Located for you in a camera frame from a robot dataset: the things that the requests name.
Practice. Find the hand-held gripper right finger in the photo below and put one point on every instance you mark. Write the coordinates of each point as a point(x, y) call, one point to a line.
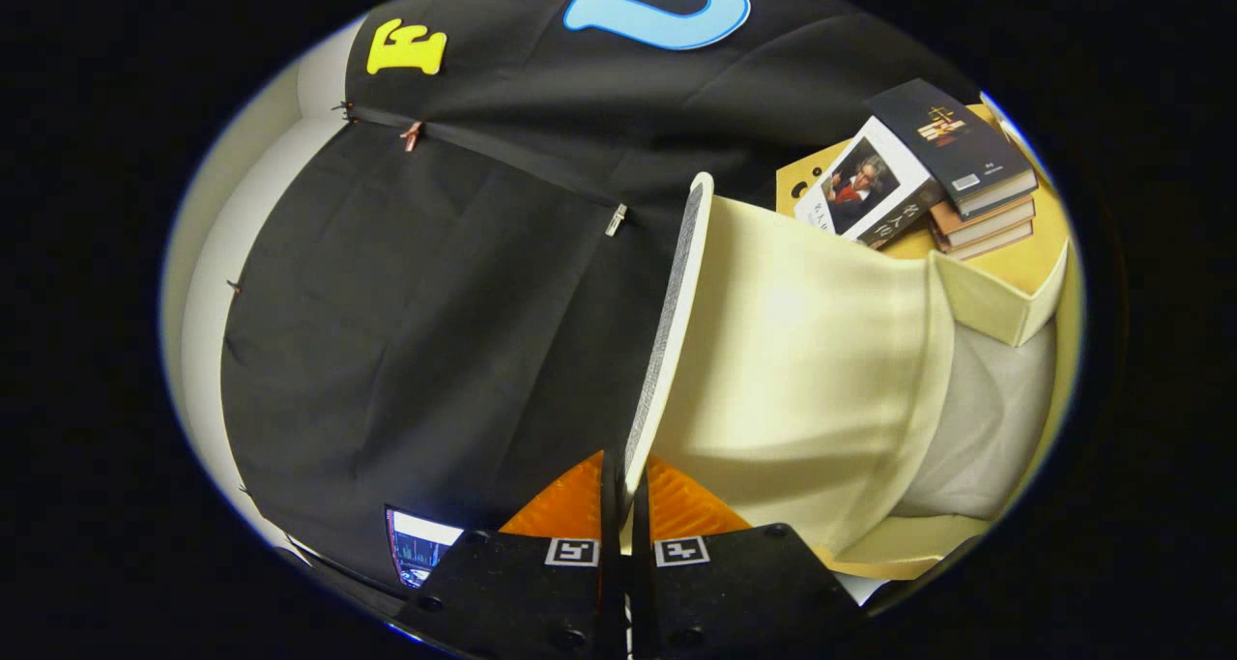
point(640, 544)

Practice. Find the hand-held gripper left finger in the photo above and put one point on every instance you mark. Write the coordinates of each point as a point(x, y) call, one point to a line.
point(610, 515)

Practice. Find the grey fabric storage box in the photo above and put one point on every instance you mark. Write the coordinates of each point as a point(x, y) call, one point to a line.
point(802, 370)

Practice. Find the computer screen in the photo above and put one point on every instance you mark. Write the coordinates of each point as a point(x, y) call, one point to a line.
point(420, 544)

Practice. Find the silver clip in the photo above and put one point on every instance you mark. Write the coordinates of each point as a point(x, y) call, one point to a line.
point(616, 218)

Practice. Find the copper clip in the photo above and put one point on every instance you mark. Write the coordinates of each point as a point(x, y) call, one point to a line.
point(413, 136)

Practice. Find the brown hardcover book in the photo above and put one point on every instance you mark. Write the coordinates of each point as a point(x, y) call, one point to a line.
point(986, 220)
point(991, 243)

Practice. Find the dark cover book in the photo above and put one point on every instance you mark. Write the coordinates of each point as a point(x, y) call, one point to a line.
point(952, 143)

